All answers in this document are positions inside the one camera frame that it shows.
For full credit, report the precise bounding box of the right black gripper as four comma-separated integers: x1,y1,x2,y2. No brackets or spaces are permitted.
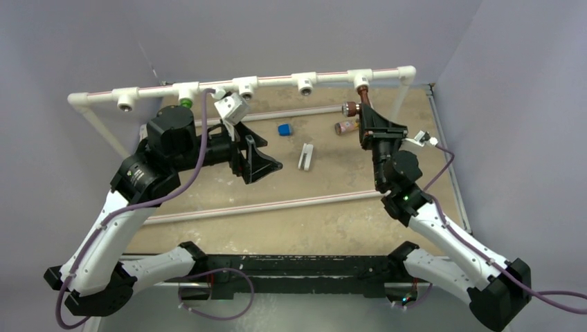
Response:
355,106,406,190

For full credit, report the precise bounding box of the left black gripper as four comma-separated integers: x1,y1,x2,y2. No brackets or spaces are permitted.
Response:
170,118,282,183

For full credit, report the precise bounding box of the brown faucet with blue cap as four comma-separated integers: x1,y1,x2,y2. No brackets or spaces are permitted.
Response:
341,85,371,118

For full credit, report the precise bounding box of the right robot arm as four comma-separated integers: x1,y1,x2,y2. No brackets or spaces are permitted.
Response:
344,103,532,331

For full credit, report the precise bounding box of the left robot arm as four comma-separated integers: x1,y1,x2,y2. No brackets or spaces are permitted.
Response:
44,105,282,317

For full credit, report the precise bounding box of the pink capped clip jar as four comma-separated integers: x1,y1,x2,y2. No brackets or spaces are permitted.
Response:
334,118,360,136

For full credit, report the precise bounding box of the blue paperclip box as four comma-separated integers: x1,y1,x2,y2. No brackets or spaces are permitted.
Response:
278,123,293,136

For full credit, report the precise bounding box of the white staple box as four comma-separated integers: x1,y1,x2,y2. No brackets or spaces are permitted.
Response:
298,143,314,172

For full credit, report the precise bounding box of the green plastic faucet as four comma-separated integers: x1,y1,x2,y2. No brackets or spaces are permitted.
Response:
178,97,193,109

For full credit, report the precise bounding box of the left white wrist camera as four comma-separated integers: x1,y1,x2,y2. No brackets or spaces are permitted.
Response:
212,89,251,142

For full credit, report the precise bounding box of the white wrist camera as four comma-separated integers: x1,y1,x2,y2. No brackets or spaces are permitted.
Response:
212,89,251,142
403,130,439,148

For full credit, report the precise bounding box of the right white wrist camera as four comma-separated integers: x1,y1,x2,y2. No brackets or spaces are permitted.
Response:
403,130,439,148

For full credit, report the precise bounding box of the white PVC pipe frame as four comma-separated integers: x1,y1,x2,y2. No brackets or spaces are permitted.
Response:
67,66,417,225

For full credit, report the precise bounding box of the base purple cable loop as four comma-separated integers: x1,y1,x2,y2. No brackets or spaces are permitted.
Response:
177,263,256,321

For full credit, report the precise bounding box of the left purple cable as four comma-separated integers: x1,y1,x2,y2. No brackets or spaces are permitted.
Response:
55,88,217,331

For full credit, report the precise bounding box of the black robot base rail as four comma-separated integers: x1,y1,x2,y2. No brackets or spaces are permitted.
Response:
179,254,428,301

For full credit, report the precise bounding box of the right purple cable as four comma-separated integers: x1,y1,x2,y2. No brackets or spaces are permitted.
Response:
422,144,587,315

